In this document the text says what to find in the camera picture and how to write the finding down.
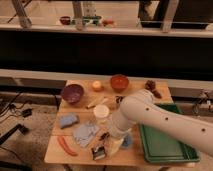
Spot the black handled brush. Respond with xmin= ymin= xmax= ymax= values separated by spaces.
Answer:
xmin=91 ymin=132 xmax=109 ymax=160

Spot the small blue cup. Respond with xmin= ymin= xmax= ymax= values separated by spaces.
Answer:
xmin=121 ymin=134 xmax=133 ymax=149

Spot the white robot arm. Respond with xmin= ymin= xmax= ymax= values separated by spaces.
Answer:
xmin=108 ymin=89 xmax=213 ymax=157

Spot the orange bowl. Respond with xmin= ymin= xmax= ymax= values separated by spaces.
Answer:
xmin=110 ymin=74 xmax=129 ymax=92

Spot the purple bowl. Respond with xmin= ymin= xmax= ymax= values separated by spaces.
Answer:
xmin=61 ymin=84 xmax=84 ymax=104

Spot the dark red background bowl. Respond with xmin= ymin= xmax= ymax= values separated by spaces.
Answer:
xmin=59 ymin=16 xmax=71 ymax=25

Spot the light blue cloth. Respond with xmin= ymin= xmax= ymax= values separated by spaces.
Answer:
xmin=73 ymin=121 xmax=100 ymax=147

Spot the white cup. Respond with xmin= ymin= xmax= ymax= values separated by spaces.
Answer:
xmin=93 ymin=104 xmax=110 ymax=123

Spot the green plastic tray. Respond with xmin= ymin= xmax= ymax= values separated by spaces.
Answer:
xmin=138 ymin=103 xmax=201 ymax=165

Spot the wooden stick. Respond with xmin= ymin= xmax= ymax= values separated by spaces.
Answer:
xmin=86 ymin=97 xmax=108 ymax=109

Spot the blue sponge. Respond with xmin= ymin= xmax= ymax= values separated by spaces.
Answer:
xmin=59 ymin=114 xmax=79 ymax=129

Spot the yellow orange round fruit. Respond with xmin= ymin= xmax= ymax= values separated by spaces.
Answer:
xmin=92 ymin=81 xmax=103 ymax=92

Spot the brown pine cone toy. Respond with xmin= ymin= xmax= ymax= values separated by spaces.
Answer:
xmin=145 ymin=80 xmax=162 ymax=99

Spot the orange background object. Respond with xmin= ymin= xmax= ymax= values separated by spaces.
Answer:
xmin=102 ymin=20 xmax=114 ymax=27

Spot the green background toy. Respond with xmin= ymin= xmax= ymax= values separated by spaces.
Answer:
xmin=81 ymin=15 xmax=102 ymax=25

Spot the black cable on floor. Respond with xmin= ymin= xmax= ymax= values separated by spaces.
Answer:
xmin=0 ymin=92 xmax=33 ymax=120

